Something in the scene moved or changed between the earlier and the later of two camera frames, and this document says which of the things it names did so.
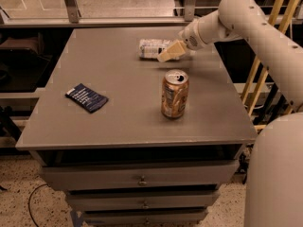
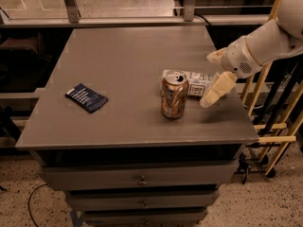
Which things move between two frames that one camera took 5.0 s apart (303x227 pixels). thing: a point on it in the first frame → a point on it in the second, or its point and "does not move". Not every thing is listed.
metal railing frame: [70, 17] does not move
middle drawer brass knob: [145, 206] does not move
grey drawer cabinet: [129, 165] does not move
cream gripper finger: [175, 49] → [222, 85]
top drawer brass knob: [142, 182] does not move
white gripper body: [189, 37] → [239, 58]
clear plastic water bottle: [149, 48] → [198, 82]
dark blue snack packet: [87, 97] does not move
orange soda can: [174, 94] does not move
